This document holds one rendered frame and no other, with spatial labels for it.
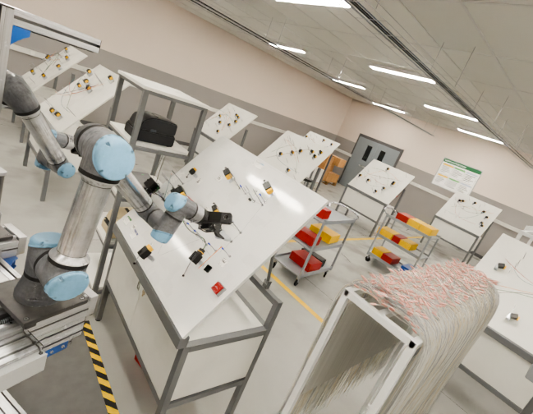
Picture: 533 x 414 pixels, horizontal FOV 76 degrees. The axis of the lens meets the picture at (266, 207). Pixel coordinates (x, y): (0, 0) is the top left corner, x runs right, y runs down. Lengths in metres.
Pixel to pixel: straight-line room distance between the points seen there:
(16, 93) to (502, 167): 12.02
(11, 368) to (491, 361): 3.73
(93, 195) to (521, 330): 3.77
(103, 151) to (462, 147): 12.27
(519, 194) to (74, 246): 11.90
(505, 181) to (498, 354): 8.83
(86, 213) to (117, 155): 0.20
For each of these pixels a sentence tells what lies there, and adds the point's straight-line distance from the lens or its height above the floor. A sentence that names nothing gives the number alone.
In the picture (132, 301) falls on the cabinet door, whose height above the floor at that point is 0.58.
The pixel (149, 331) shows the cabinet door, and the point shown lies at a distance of 2.23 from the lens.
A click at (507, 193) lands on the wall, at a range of 12.37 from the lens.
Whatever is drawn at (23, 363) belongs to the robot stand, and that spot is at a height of 1.07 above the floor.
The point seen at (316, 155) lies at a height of 1.48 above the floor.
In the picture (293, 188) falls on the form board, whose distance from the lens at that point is 2.01.
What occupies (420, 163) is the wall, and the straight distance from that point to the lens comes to 13.15.
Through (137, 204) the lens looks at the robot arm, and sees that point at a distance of 1.36.
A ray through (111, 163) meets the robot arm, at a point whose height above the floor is 1.74.
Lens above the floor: 2.05
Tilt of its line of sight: 16 degrees down
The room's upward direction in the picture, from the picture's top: 22 degrees clockwise
